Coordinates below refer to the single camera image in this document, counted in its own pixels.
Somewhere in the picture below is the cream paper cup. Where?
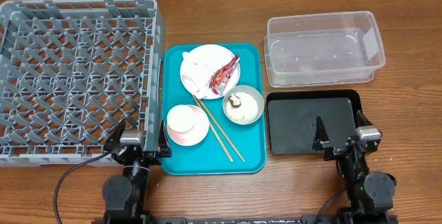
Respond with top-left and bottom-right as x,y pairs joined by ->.
166,104 -> 195,133

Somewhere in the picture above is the white rice pile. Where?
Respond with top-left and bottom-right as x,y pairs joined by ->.
225,92 -> 258,124

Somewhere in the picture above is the pink bowl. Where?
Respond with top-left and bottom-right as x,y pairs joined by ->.
166,105 -> 209,147

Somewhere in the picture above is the black plastic tray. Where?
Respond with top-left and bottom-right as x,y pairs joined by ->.
266,89 -> 362,155

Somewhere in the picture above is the grey bowl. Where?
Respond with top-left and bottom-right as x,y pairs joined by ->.
222,85 -> 264,124

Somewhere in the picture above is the large white plate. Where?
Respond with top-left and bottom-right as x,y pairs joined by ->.
180,44 -> 240,100

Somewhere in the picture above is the red snack wrapper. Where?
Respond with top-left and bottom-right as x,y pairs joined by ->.
209,55 -> 240,95

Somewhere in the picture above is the clear plastic bin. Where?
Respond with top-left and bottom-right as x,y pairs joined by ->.
265,11 -> 385,88

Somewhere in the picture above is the teal plastic tray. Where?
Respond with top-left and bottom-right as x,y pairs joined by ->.
162,44 -> 267,176

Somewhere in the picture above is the white napkin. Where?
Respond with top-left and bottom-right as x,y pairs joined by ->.
180,52 -> 222,99

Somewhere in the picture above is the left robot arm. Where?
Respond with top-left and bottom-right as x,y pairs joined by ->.
102,120 -> 172,224

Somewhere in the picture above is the grey dishwasher rack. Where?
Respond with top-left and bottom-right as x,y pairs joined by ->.
1,0 -> 165,167

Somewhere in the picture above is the brown food piece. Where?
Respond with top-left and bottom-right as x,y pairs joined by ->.
229,94 -> 241,108

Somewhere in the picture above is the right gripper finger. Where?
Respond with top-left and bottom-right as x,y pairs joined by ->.
312,115 -> 330,151
356,110 -> 373,129

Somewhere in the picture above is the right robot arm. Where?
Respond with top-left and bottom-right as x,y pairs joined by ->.
312,111 -> 398,223

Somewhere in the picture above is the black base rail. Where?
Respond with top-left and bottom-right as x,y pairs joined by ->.
155,215 -> 316,224

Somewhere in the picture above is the wooden chopstick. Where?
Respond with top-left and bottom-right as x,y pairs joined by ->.
199,100 -> 246,162
192,95 -> 233,162

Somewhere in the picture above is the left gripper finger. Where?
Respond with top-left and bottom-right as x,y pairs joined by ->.
158,120 -> 172,158
104,119 -> 126,151

